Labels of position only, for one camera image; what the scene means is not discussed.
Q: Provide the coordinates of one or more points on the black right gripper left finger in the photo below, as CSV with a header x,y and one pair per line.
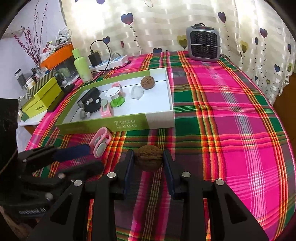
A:
x,y
85,211

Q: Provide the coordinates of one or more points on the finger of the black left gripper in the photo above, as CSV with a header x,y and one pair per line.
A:
x,y
63,178
35,159

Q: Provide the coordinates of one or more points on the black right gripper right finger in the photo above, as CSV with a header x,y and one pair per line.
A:
x,y
209,207

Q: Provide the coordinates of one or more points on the large brown walnut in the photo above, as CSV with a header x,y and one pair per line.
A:
x,y
149,158

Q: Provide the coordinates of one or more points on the small grey round knob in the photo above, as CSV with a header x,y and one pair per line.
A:
x,y
84,115

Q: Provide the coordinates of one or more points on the black oval three-button remote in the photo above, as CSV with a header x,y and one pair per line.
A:
x,y
93,104

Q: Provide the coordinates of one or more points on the black bar with clear end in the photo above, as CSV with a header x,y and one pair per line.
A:
x,y
91,93

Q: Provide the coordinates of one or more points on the white disc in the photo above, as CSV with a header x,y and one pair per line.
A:
x,y
116,99

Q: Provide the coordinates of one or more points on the small brown walnut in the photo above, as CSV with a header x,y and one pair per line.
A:
x,y
147,82

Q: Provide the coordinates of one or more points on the striped patterned box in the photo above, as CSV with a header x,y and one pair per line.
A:
x,y
31,92

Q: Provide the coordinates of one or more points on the yellow-green shoe box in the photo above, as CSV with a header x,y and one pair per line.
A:
x,y
41,101

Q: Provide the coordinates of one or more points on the green white shallow box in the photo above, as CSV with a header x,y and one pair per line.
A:
x,y
153,110

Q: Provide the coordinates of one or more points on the white blue power strip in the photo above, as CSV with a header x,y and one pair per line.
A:
x,y
117,62

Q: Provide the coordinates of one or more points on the green lotion bottle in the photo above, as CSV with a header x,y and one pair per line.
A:
x,y
81,66

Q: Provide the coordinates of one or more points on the black charger adapter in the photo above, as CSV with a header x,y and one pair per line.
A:
x,y
95,58

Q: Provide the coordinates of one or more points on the orange storage bin lid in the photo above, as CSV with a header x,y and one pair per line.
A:
x,y
58,57

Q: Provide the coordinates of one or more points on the red dried flower branches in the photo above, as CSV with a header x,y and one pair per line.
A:
x,y
30,39

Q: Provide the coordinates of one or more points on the grey mini space heater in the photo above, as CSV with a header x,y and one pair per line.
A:
x,y
203,43

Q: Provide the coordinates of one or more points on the heart-pattern curtain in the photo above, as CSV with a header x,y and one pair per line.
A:
x,y
252,34

